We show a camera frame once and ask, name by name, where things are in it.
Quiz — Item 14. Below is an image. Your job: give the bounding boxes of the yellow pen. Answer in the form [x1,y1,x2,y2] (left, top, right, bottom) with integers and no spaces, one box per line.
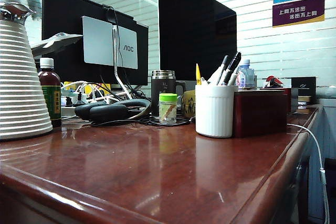
[195,63,203,86]

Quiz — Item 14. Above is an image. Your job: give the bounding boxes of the black gel pen with clip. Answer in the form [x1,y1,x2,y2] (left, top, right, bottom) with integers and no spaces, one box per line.
[215,55,229,86]

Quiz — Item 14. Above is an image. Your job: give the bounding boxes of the black marker with white label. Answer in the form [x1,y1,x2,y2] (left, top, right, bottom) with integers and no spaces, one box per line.
[222,51,242,86]

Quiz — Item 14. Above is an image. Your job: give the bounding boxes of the white ribbed pen holder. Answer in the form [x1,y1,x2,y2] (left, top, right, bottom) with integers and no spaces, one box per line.
[195,84,238,138]

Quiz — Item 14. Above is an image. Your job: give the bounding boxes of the silver white pen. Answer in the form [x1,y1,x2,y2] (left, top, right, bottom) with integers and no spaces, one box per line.
[227,73,239,87]

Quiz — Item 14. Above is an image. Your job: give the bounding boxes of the clear jar with green lid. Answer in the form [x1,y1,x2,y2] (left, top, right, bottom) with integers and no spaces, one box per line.
[158,93,178,125]

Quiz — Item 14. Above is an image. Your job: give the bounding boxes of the black mug with steel rim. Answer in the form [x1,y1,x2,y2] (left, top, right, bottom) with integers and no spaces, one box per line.
[151,70,186,117]

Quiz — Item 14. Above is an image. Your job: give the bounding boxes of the yellow mug with black writing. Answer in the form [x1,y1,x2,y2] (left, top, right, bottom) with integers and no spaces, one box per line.
[181,89,197,119]

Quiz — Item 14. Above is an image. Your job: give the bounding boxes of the black headphones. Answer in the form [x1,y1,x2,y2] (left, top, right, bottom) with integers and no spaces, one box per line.
[73,99,152,124]

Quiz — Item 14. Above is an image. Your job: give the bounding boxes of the yellow box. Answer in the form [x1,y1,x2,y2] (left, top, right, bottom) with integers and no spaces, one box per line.
[64,81,112,96]

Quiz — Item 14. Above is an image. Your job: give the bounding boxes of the silver monitor stand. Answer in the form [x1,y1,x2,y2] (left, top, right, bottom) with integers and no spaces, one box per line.
[112,24,133,99]

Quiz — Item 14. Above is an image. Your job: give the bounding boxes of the large black monitor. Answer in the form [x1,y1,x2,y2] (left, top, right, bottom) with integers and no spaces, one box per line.
[157,0,238,81]

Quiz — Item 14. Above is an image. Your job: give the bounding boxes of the clear water bottle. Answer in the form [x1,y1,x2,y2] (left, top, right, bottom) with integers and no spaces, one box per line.
[237,59,256,89]

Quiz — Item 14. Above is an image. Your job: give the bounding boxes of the white power strip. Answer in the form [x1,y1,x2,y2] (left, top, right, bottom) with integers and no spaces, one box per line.
[60,87,111,108]

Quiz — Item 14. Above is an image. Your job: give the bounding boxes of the dark red wooden box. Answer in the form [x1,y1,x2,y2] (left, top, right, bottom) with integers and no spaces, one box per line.
[233,89,289,138]

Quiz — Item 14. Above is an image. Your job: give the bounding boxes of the red bird ornament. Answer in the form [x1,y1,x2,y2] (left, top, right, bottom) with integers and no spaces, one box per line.
[263,75,285,89]

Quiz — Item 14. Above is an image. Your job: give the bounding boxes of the brown drink bottle green label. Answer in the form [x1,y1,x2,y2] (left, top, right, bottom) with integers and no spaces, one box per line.
[37,57,62,128]

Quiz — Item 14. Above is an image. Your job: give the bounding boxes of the small red box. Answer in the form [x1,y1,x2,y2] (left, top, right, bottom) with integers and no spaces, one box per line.
[283,87,292,114]

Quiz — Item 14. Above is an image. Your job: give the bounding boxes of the small grey box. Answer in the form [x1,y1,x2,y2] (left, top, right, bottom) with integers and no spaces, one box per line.
[290,87,300,113]

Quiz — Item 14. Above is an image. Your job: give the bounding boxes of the grey jet aircraft model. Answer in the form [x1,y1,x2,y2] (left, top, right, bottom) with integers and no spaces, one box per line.
[30,32,83,57]

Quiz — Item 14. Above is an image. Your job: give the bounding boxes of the black AOC monitor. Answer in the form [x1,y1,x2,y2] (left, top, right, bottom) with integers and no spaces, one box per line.
[41,0,150,87]

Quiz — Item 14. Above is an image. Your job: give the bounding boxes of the black box with logo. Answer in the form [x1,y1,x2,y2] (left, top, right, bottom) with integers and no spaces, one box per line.
[291,76,317,98]

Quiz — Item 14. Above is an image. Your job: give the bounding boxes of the stack of books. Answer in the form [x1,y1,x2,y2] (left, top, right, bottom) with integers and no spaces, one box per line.
[298,95,318,105]

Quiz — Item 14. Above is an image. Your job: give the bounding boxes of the white ribbed thermos jug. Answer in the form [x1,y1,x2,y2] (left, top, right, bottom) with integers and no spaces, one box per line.
[0,1,54,141]

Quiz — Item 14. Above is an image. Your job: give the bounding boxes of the black wire coaster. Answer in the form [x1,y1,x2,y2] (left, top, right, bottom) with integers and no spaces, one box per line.
[149,115,192,126]

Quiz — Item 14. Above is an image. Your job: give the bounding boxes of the black headphone cable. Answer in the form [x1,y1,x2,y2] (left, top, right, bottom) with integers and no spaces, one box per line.
[90,118,196,127]

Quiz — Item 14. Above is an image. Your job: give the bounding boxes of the black monitor cable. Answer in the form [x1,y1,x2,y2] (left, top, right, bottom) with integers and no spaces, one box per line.
[106,5,124,68]

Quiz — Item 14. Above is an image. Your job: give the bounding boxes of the white charging cable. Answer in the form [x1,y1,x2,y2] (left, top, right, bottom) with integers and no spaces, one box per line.
[287,123,331,224]

